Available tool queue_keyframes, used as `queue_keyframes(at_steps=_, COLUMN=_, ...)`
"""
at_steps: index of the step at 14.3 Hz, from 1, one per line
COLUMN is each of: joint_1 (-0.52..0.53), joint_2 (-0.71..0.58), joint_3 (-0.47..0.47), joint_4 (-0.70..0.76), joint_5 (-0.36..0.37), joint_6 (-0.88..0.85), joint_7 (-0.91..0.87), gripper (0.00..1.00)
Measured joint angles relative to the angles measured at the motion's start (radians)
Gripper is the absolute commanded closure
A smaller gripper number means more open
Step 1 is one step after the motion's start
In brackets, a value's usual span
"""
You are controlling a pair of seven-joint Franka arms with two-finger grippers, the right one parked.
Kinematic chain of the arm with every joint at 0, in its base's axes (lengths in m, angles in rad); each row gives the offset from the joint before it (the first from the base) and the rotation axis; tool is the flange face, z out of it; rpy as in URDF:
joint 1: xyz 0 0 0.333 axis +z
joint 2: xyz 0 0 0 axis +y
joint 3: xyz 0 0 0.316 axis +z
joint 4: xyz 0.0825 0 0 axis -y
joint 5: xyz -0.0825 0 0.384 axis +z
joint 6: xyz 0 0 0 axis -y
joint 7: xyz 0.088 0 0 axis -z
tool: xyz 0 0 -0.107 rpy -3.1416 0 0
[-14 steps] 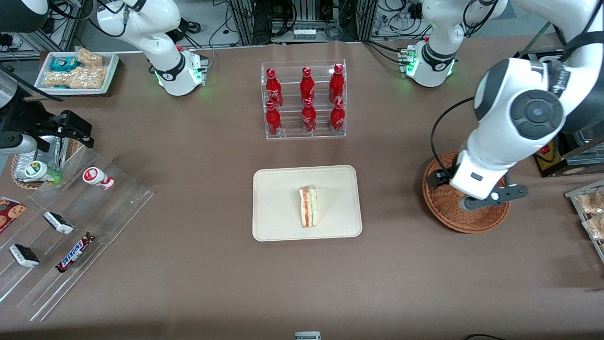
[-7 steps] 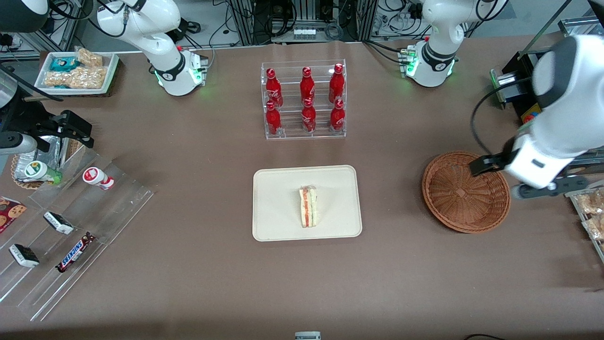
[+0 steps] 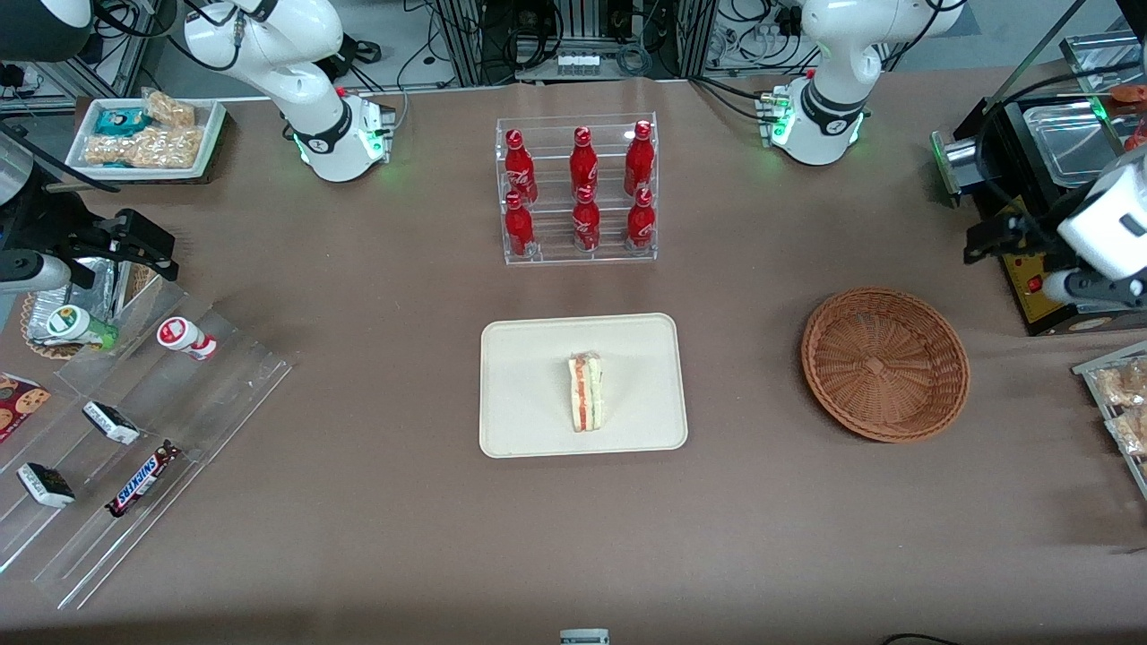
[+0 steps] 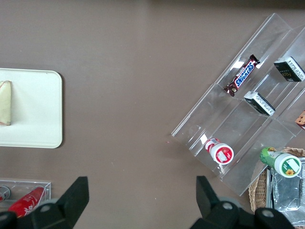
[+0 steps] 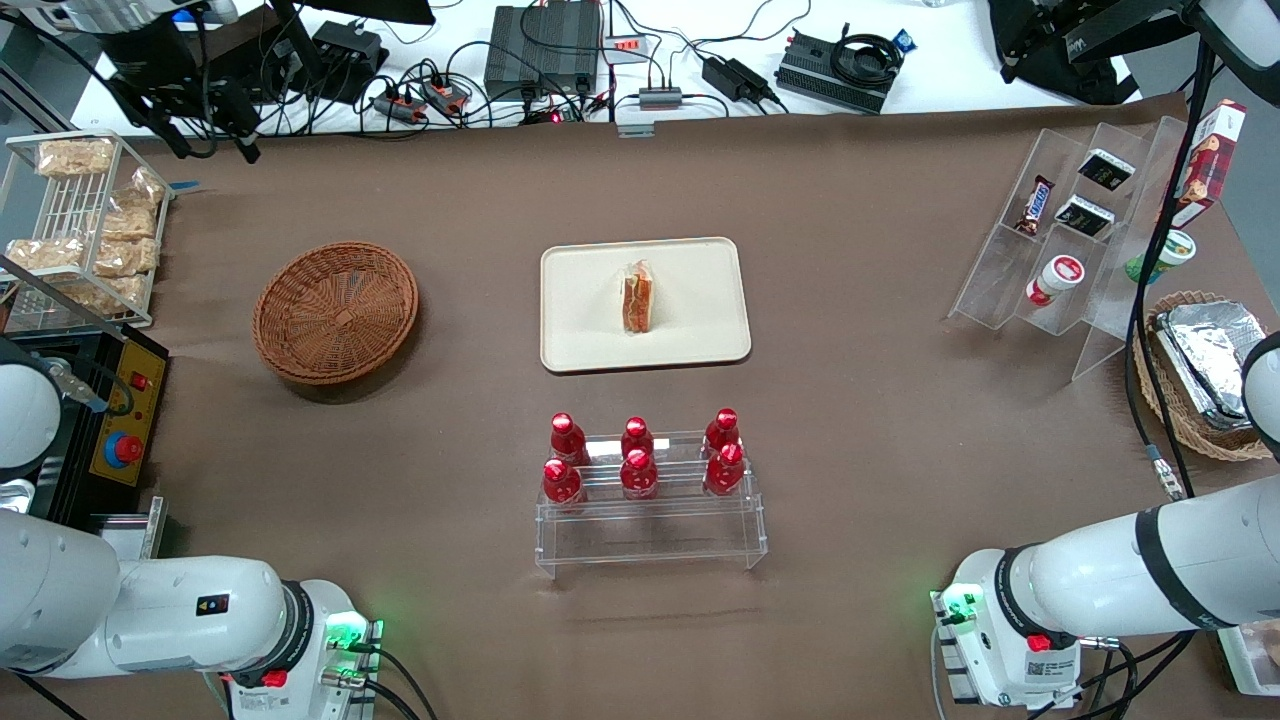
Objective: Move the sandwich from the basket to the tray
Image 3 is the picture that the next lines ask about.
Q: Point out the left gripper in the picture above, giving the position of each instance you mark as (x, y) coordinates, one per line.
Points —
(1021, 232)

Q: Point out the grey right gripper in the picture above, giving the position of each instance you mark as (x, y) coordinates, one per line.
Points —
(56, 230)

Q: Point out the triangular sandwich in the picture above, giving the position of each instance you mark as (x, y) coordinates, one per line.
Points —
(587, 394)

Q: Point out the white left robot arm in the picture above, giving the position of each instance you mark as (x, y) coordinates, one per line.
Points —
(829, 54)

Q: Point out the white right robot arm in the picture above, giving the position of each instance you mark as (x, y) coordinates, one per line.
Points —
(269, 54)

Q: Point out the foil lined wicker basket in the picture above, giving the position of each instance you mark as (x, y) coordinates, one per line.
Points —
(40, 309)

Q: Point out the grey pastry tray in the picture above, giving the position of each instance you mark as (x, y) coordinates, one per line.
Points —
(1091, 372)

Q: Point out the round brown wicker basket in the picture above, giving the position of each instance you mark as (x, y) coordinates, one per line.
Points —
(883, 367)

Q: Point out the steel shelf tray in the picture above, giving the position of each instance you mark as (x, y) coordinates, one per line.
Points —
(1098, 58)

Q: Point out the beige rectangular serving tray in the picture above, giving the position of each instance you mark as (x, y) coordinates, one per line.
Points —
(520, 385)

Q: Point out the black food warmer machine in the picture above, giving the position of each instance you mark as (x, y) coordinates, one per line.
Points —
(999, 161)

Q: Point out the green label yogurt bottle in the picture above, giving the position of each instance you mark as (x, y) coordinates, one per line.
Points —
(76, 327)

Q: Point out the large rice cracker bag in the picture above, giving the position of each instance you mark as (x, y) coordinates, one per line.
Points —
(152, 148)

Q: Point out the red label yogurt bottle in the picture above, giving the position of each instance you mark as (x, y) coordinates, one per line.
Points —
(184, 336)

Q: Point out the steel food pan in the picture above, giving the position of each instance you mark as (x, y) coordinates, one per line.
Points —
(1066, 134)

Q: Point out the teal snack packet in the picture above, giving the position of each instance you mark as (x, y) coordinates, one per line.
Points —
(121, 121)

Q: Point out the white rectangular snack dish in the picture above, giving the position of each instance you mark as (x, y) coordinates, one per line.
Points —
(211, 134)

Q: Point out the small rice cracker bag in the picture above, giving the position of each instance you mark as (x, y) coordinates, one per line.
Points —
(170, 109)

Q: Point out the clear acrylic stepped shelf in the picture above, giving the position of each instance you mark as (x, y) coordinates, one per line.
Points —
(179, 403)

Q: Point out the black white snack bar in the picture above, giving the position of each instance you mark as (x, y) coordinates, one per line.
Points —
(112, 423)
(47, 485)

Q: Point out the wrapped golden pastry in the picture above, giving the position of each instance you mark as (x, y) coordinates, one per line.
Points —
(1131, 432)
(1125, 383)

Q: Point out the red orange fried food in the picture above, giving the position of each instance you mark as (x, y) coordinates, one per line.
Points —
(1131, 92)

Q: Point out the red cookie packet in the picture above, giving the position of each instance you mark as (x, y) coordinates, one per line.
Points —
(18, 403)

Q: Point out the brown snickers bar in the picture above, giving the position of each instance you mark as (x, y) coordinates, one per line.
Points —
(143, 479)

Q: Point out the red cola bottle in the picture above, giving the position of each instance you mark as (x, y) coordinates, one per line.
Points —
(641, 222)
(519, 170)
(583, 166)
(586, 224)
(518, 228)
(639, 161)

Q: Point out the aluminium equipment rack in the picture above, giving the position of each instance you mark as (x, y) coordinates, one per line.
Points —
(466, 40)

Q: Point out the clear acrylic bottle rack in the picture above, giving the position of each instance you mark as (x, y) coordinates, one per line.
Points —
(556, 246)

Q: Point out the white power strip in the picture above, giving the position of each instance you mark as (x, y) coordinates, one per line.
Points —
(578, 63)

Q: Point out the white grey labelled device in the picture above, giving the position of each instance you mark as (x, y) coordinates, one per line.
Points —
(584, 637)

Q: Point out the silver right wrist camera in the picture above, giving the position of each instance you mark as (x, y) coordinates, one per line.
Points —
(36, 270)

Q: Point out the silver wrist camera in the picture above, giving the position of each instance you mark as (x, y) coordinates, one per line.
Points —
(36, 270)
(1093, 288)

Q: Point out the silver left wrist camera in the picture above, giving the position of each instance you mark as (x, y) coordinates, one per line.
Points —
(1093, 288)

